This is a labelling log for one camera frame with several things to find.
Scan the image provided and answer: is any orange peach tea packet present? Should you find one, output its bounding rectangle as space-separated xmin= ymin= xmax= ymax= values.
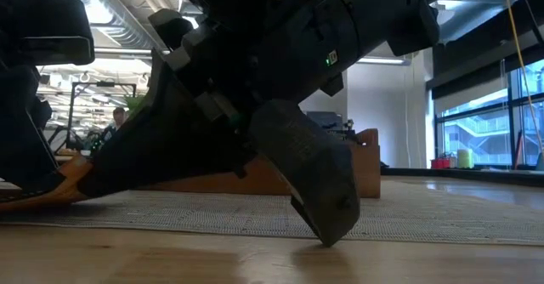
xmin=0 ymin=154 xmax=95 ymax=213

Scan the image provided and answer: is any black metal rig frame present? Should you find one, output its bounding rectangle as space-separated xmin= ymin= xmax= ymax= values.
xmin=380 ymin=167 xmax=544 ymax=188

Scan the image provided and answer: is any yellow-green container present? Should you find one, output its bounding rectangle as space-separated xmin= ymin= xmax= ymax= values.
xmin=456 ymin=148 xmax=475 ymax=170

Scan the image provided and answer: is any black monitor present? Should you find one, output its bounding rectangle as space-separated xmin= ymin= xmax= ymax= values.
xmin=305 ymin=111 xmax=344 ymax=130

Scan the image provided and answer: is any wooden three-compartment tea tray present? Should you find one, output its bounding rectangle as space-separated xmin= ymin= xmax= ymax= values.
xmin=138 ymin=128 xmax=382 ymax=199

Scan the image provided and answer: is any black background rig frame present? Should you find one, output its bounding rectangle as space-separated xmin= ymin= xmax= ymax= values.
xmin=67 ymin=81 xmax=138 ymax=149

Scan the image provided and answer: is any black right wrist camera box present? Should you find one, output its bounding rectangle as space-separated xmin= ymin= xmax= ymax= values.
xmin=386 ymin=0 xmax=441 ymax=58

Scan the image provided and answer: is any black framed window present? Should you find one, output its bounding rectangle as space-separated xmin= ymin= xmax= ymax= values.
xmin=433 ymin=58 xmax=544 ymax=169

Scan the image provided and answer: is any person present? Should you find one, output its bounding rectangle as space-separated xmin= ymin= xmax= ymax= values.
xmin=110 ymin=107 xmax=128 ymax=133

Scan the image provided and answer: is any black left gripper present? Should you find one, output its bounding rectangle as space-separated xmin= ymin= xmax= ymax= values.
xmin=0 ymin=0 xmax=95 ymax=200

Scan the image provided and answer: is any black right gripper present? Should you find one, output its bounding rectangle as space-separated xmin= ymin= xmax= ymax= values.
xmin=148 ymin=0 xmax=390 ymax=247

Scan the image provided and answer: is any green succulent in white pot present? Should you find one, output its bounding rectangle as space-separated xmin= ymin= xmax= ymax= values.
xmin=124 ymin=94 xmax=146 ymax=116

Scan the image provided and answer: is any grey woven placemat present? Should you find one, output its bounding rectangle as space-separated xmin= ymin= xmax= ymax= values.
xmin=0 ymin=188 xmax=544 ymax=247

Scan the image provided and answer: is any round silver ventilation duct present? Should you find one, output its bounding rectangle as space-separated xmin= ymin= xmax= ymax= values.
xmin=70 ymin=0 xmax=169 ymax=52

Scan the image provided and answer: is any rectangular silver ventilation duct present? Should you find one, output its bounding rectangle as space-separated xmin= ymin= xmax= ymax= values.
xmin=435 ymin=0 xmax=522 ymax=45

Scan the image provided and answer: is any yellow hanging cord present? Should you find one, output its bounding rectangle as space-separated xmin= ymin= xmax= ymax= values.
xmin=503 ymin=0 xmax=544 ymax=156

